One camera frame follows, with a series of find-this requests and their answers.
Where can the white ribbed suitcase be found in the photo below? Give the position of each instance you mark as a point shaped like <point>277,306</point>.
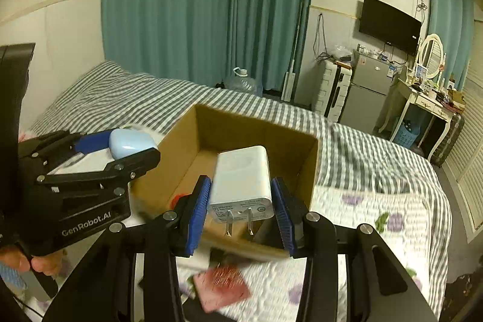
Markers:
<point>332,92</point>

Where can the person's left hand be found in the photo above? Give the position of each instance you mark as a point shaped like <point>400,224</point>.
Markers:
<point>41,263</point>

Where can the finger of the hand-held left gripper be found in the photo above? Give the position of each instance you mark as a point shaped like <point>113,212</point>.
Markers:
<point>92,143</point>
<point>132,160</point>

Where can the blue waste basket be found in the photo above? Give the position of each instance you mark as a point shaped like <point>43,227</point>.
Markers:
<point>409,135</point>

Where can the light blue case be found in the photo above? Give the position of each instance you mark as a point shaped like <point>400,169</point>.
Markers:
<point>130,143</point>

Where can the white oval mirror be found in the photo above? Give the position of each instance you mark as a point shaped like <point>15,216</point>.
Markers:
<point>431,54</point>

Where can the white dressing table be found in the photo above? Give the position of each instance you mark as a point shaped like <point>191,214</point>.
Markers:
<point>426,101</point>

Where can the silver fridge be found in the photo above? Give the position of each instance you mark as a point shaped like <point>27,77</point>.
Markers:
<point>368,95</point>

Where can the small red object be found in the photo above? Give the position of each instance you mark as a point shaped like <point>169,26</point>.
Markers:
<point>176,200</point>

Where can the cardboard box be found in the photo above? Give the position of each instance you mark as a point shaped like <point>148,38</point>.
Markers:
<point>241,129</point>

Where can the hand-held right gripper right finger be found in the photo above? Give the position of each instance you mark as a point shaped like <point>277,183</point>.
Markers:
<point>281,216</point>

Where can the white louvered wardrobe door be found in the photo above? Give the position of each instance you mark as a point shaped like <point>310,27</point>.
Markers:
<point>468,156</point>

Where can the wide teal curtain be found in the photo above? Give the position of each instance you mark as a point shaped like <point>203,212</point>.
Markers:
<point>196,5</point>

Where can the white charger plug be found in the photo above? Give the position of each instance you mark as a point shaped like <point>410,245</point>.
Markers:
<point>241,182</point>

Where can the white floral quilt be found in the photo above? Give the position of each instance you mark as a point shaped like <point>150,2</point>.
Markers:
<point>358,231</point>

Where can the narrow teal curtain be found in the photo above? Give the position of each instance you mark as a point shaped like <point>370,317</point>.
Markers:
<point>451,24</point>

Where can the clear water jug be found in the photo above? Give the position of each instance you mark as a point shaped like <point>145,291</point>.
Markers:
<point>241,84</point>

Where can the red pink fuzzy pad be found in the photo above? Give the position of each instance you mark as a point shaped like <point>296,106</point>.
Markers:
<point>222,286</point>

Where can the dark suitcase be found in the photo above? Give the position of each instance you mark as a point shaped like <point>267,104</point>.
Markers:
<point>449,141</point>

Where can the white mop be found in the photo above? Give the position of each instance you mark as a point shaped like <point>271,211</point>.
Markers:
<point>289,80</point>

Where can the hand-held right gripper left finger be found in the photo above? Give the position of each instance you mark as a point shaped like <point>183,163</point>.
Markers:
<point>199,216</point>

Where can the black wall television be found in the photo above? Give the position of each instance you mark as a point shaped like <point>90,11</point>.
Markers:
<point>388,24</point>

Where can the grey striped bed sheet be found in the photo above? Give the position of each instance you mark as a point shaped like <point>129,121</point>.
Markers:
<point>264,110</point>

